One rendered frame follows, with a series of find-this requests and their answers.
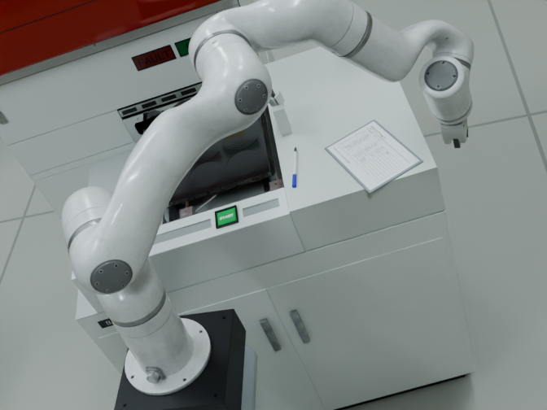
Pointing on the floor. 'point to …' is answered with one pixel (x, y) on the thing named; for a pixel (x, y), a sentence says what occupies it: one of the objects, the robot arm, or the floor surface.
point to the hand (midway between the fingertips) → (460, 131)
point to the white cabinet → (340, 318)
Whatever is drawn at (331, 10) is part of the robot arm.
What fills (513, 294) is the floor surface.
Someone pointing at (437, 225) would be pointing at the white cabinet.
